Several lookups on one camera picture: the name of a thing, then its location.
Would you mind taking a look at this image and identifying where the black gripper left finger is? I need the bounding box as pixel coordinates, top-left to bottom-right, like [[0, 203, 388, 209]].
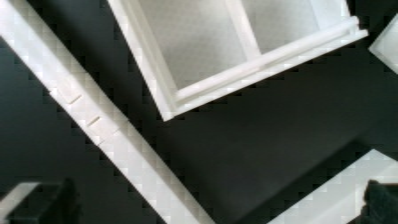
[[0, 179, 77, 224]]

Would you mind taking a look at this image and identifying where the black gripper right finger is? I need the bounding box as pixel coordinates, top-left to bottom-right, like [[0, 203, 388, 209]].
[[356, 180, 398, 224]]

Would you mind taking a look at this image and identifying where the white cabinet body box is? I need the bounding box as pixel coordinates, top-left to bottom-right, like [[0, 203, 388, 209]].
[[106, 0, 367, 120]]

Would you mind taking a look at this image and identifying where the white U-shaped fence frame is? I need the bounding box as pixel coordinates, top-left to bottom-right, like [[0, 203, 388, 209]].
[[0, 0, 398, 224]]

